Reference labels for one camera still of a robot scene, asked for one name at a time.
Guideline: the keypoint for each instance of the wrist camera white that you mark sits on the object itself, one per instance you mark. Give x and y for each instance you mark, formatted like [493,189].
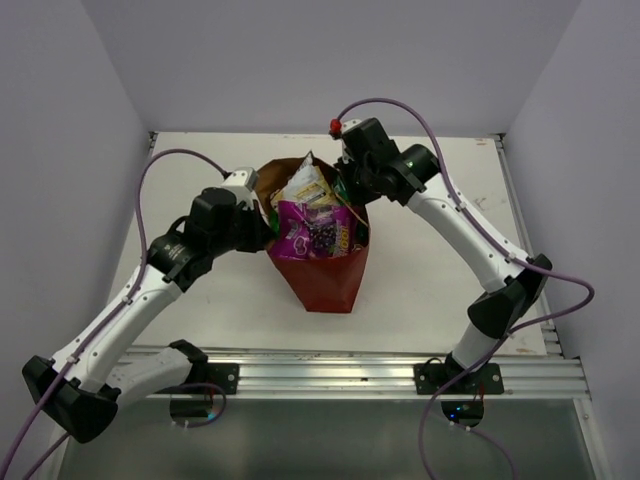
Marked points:
[348,132]
[241,183]

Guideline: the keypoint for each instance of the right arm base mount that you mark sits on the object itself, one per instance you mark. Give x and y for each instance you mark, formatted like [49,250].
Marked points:
[432,375]

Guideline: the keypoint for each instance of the green white chips bag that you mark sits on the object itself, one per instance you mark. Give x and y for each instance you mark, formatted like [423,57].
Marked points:
[274,222]

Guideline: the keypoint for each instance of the purple candy bag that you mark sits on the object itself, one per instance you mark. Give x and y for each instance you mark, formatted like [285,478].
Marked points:
[307,233]

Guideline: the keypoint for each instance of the red brown paper bag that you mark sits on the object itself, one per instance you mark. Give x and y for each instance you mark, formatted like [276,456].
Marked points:
[322,285]

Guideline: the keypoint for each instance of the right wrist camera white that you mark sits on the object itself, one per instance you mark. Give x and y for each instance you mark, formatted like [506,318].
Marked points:
[348,132]

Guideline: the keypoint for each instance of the brown yellow chips bag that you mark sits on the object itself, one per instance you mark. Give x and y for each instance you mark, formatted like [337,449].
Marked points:
[308,186]

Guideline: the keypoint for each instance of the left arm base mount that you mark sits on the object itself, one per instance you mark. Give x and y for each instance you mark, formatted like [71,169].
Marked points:
[224,375]

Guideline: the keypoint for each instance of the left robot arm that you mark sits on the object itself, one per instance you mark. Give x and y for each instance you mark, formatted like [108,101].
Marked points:
[78,387]

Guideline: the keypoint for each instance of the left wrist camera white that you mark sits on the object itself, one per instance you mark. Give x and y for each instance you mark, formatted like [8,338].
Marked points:
[241,183]

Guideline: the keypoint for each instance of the aluminium rail frame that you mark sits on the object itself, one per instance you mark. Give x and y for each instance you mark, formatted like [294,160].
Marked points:
[411,305]

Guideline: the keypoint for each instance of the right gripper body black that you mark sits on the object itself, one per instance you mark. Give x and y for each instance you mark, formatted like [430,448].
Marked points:
[358,178]

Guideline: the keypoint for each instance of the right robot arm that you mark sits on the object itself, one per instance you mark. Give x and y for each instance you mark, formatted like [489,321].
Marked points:
[509,277]

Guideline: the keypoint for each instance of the dark green snack bag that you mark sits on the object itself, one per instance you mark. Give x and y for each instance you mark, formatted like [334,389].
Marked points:
[359,213]

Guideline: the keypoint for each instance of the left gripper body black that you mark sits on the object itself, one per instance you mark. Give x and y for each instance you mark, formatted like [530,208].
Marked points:
[244,233]

